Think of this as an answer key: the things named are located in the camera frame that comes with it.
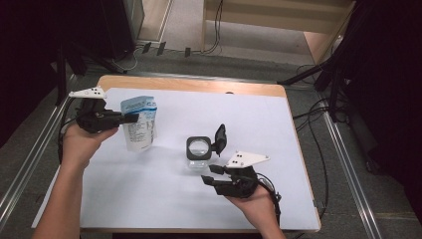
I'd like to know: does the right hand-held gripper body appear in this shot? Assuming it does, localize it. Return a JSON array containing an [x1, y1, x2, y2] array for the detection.
[[213, 150, 271, 199]]

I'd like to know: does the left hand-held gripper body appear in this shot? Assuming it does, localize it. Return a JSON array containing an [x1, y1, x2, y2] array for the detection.
[[68, 86, 123, 134]]

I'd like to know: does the white and blue pouch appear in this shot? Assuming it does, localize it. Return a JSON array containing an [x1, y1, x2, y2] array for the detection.
[[119, 95, 159, 153]]

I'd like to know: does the person's right hand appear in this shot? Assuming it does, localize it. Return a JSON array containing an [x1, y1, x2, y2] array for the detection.
[[225, 186, 279, 230]]

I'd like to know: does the person's left hand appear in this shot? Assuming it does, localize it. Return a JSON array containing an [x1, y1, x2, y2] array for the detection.
[[61, 123, 119, 170]]

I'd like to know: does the white paper sheet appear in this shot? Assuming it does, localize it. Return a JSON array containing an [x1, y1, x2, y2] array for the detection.
[[31, 87, 320, 231]]

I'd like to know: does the black tripod stand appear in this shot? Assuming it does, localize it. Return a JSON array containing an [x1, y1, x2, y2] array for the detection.
[[53, 39, 129, 108], [277, 49, 353, 123]]

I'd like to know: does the wooden table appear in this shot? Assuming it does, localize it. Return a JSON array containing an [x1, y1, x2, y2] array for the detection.
[[31, 74, 322, 234]]

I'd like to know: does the dark cabinet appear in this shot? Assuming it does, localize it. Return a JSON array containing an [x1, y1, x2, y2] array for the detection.
[[99, 0, 145, 62]]

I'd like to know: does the dark curtain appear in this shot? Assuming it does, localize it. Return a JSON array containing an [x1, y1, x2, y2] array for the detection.
[[343, 0, 422, 227], [0, 0, 101, 147]]

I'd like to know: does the light wooden shelf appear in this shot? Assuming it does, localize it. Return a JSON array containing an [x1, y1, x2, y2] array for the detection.
[[200, 0, 358, 66]]

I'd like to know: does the right hand-held gripper black cable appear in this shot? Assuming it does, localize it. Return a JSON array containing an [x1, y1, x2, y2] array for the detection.
[[257, 172, 283, 227]]

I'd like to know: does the white floor cable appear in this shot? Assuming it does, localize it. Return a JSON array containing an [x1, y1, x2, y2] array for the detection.
[[110, 45, 144, 73]]

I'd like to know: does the metal floor rail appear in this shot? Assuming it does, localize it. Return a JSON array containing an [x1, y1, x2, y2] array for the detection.
[[322, 110, 383, 239], [0, 74, 80, 231], [127, 71, 279, 85]]

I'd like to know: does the black floor cable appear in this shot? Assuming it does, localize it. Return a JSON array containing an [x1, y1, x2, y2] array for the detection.
[[292, 98, 333, 221]]

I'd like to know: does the black hanging cable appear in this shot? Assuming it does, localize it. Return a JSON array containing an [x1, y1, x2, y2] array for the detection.
[[201, 0, 224, 55]]

